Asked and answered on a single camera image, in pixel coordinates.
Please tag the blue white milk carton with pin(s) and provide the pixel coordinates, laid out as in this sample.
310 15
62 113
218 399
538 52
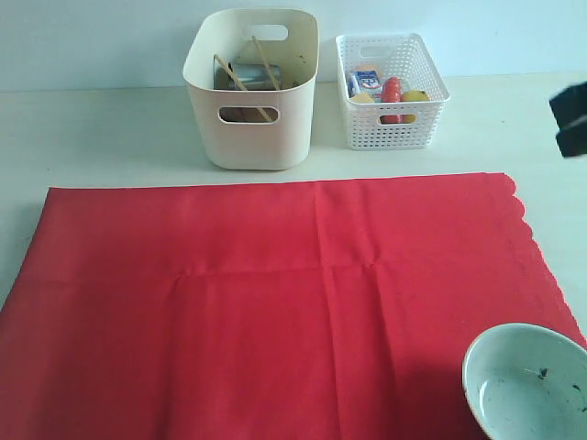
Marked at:
364 82

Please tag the stainless steel cup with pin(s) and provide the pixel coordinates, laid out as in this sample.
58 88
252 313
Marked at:
254 77

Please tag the red table cloth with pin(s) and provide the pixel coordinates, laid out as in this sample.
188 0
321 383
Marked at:
302 310

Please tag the white perforated plastic basket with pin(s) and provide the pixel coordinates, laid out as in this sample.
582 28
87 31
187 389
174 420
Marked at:
396 55

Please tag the brown egg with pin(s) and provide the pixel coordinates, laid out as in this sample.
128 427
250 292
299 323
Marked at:
366 68

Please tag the pale green ceramic bowl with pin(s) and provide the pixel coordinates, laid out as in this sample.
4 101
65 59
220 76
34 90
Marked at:
524 381

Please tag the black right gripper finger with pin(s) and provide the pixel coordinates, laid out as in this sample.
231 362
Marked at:
572 141
569 104

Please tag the yellow lemon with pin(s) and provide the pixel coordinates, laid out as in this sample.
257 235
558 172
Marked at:
413 96

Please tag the cream plastic bin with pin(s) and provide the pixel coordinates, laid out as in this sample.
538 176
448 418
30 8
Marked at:
290 41

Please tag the red sausage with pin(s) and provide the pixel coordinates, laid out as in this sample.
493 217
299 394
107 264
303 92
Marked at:
391 94

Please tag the brown wooden plate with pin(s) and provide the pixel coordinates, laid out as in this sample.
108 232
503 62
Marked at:
248 115

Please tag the yellow cheese wedge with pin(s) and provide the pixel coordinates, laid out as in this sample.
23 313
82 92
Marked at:
362 98

